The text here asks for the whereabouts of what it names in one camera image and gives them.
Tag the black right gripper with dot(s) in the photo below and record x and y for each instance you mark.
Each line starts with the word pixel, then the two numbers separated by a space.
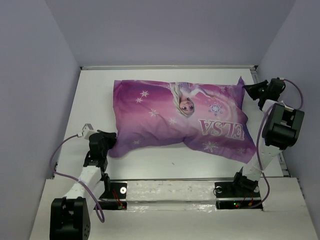
pixel 251 88

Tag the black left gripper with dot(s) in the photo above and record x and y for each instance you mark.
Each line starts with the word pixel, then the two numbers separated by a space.
pixel 110 137

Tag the pink printed pillowcase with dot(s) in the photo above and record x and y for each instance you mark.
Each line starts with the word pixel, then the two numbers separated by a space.
pixel 205 117

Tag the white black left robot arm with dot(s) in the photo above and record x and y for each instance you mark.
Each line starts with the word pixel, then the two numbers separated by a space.
pixel 70 214

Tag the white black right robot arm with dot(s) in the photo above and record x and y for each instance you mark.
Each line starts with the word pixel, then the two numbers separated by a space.
pixel 279 129

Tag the white foam front board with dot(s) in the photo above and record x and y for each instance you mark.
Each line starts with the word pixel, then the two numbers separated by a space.
pixel 185 210

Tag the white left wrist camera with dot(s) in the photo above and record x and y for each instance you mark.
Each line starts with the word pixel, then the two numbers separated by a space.
pixel 86 131

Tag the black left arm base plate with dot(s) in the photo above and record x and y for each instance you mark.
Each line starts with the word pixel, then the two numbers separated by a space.
pixel 116 198

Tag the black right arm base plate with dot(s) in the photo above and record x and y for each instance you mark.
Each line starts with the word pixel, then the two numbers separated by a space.
pixel 230 197

